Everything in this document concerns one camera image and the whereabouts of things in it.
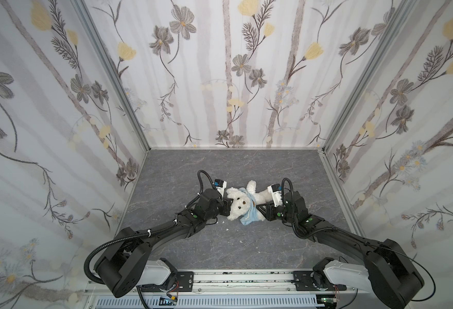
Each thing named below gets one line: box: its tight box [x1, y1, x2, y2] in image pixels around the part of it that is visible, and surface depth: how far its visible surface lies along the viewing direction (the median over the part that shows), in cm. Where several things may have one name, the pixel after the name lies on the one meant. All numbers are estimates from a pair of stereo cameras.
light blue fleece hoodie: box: [238, 187, 262, 226], surface depth 86 cm
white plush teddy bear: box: [225, 180, 274, 222], surface depth 85 cm
